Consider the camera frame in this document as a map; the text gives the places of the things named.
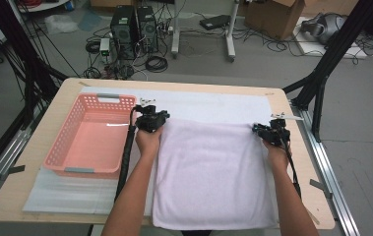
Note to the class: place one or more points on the black flat device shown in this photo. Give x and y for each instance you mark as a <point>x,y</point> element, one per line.
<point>213,22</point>

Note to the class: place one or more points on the white metal stand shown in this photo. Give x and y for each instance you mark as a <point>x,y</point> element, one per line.
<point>175,32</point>

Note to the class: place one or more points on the white flat board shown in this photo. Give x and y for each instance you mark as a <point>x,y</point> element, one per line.
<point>308,49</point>

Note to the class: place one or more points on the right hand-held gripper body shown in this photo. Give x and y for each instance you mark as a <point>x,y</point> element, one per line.
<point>277,134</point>

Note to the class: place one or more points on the black computer tower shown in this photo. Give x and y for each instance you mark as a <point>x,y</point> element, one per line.
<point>148,29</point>
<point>123,32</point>

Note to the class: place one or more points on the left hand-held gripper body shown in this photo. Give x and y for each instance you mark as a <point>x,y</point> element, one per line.
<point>149,121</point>

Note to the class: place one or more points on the grey metal bracket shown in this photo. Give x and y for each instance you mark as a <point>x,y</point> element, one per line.
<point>320,187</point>
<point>12,170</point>

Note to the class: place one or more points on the large cardboard box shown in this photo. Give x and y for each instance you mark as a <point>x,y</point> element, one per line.
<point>272,19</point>

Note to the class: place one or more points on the person's left hand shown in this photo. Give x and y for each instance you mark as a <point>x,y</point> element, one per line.
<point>148,144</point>

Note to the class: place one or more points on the white plastic bag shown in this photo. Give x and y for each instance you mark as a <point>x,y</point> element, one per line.
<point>59,24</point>

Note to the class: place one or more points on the aluminium rail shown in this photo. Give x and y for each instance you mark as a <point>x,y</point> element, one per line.
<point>325,164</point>
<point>7,154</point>

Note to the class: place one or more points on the person's right hand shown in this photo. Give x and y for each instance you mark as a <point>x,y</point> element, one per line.
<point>277,157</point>

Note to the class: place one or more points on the grey headset device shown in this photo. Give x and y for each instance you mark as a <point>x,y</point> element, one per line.
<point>328,26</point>

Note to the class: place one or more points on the white grid mat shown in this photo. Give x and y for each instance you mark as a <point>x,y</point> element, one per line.
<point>59,196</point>

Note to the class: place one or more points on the white cat-print pillowcase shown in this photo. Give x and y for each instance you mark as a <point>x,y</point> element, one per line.
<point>213,173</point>

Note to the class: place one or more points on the small white box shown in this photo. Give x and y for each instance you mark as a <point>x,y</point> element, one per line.
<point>104,46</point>

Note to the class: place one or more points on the white round table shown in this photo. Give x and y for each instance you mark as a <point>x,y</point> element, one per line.
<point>43,7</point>

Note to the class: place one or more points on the pink plastic basket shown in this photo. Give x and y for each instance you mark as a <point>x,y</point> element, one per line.
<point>95,141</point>

